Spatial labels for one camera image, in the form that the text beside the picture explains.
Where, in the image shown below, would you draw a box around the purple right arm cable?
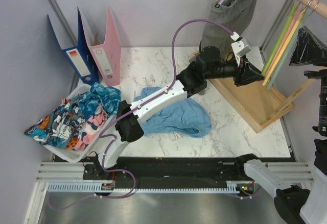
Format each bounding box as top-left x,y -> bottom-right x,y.
227,162 -> 269,201

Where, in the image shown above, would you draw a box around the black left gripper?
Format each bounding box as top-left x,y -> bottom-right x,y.
205,56 -> 265,88

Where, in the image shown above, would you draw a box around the blue ring binder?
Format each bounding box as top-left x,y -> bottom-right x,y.
48,9 -> 99,85

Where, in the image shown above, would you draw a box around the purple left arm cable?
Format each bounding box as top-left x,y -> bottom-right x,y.
47,18 -> 235,211

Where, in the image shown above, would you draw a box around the pale green hanger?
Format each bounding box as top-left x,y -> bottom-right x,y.
266,11 -> 308,89

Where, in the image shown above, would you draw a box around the light blue cable duct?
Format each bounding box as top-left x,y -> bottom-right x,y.
47,182 -> 245,194

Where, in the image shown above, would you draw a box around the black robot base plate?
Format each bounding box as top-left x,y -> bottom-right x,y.
53,156 -> 298,190

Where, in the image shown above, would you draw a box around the wooden clothes rack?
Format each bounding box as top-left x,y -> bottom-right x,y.
190,0 -> 327,134

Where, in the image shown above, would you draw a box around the pink hanger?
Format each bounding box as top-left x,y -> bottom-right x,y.
262,4 -> 301,86

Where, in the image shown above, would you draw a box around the yellow hanger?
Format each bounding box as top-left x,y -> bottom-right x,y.
263,11 -> 306,86

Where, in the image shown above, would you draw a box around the lime green hanger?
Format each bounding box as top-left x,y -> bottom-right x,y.
262,4 -> 297,76

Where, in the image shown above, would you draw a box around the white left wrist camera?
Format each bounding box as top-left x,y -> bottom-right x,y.
230,32 -> 252,58

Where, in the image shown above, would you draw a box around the light blue mesh shorts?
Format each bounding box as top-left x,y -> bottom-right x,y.
141,98 -> 212,138

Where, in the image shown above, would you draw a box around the grey shorts on hanger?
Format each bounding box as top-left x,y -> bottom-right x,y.
199,0 -> 257,57

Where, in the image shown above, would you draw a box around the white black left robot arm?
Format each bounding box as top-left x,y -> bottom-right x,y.
94,46 -> 264,180

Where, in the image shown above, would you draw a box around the white plastic laundry basket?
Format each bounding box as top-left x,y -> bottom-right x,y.
40,84 -> 121,163

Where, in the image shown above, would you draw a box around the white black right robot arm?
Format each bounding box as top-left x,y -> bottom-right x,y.
234,27 -> 326,223

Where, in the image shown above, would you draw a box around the patterned blue orange clothes pile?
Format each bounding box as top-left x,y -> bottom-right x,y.
24,82 -> 122,151

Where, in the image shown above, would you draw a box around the pink ring binder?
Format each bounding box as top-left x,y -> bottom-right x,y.
88,7 -> 122,86

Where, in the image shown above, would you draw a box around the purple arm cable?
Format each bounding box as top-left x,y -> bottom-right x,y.
227,162 -> 269,201
47,18 -> 235,211

